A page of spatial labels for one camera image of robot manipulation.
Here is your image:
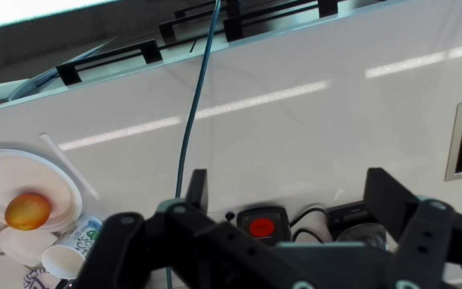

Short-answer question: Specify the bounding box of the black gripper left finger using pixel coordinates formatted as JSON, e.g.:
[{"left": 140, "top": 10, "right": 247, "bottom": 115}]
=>
[{"left": 74, "top": 169, "right": 295, "bottom": 289}]

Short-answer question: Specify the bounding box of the orange fruit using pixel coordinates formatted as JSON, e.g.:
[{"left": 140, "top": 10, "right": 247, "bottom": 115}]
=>
[{"left": 5, "top": 193, "right": 53, "bottom": 232}]

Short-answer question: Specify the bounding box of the blue cable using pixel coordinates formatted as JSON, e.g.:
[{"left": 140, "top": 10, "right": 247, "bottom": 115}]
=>
[{"left": 164, "top": 0, "right": 225, "bottom": 289}]

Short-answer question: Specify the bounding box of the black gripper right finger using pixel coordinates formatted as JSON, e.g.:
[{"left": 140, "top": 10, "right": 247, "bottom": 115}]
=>
[{"left": 363, "top": 167, "right": 462, "bottom": 289}]

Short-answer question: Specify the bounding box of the patterned paper cup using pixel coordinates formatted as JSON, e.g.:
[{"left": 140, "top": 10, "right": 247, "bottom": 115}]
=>
[{"left": 42, "top": 216, "right": 103, "bottom": 280}]

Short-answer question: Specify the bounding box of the black emergency stop button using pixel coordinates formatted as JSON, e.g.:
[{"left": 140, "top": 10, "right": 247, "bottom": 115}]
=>
[{"left": 236, "top": 206, "right": 290, "bottom": 246}]

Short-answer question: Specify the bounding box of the white foam plate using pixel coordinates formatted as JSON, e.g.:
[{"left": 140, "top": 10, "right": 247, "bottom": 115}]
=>
[{"left": 0, "top": 148, "right": 83, "bottom": 232}]

